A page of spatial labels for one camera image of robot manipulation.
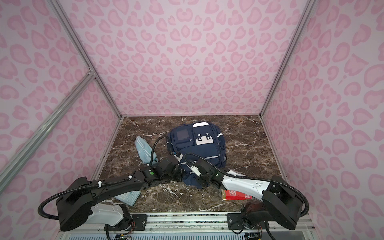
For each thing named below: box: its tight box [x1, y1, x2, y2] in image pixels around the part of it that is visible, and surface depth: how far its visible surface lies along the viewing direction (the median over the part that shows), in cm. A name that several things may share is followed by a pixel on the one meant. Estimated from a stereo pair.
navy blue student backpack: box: [168, 121, 227, 189], surface depth 99 cm
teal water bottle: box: [135, 136, 159, 164], surface depth 97 cm
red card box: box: [221, 189, 253, 201], surface depth 83 cm
